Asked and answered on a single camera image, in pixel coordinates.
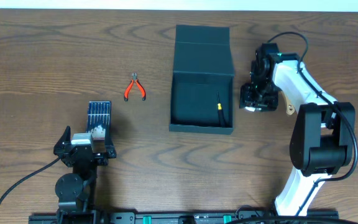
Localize blue screwdriver bit set case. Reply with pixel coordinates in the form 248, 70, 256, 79
86, 101, 111, 141

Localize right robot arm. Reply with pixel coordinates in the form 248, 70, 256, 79
239, 43, 357, 217

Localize dark green open box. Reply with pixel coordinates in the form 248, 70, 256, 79
168, 25, 234, 135

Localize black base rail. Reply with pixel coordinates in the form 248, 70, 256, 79
28, 210, 340, 224

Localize small claw hammer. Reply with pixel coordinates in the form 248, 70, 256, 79
244, 106, 262, 112

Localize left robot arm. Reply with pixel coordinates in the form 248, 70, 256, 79
53, 124, 116, 213

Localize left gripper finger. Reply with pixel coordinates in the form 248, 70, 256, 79
104, 124, 114, 151
57, 126, 71, 149

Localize red handled pliers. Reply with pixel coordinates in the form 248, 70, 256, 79
123, 72, 147, 102

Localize orange scraper wooden handle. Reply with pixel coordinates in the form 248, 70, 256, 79
281, 91, 296, 116

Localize black yellow screwdriver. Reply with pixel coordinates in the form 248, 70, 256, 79
216, 92, 226, 128

